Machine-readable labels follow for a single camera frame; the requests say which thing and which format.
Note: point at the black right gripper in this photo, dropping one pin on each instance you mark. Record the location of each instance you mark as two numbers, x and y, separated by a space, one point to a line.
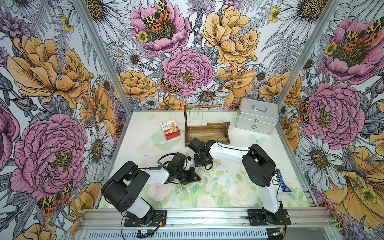
197 164

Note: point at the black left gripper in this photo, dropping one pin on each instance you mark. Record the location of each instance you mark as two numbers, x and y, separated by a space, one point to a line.
191 174

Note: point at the wooden jewelry display stand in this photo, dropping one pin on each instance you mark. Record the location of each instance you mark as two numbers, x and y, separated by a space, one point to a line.
210 131

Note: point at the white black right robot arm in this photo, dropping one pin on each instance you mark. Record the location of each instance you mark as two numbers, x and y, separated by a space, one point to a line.
261 170

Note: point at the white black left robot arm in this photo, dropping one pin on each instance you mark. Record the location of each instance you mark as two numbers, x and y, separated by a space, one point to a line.
122 190

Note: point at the red white small box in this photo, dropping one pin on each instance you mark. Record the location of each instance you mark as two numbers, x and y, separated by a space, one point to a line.
170 129

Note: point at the small green circuit board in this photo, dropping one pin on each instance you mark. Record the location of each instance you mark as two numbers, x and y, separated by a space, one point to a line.
143 233

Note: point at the silver metal first-aid case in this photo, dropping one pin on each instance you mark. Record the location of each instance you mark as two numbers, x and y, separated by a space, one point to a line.
257 116

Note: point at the white blue tube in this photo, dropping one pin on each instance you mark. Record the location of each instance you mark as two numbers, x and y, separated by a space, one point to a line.
282 184

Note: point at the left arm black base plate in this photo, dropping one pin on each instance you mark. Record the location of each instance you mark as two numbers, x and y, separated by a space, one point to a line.
154 218

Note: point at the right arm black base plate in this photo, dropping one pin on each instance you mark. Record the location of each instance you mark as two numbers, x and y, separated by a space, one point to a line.
261 217

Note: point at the aluminium front rail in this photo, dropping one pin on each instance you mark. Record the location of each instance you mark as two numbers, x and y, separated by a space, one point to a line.
308 223

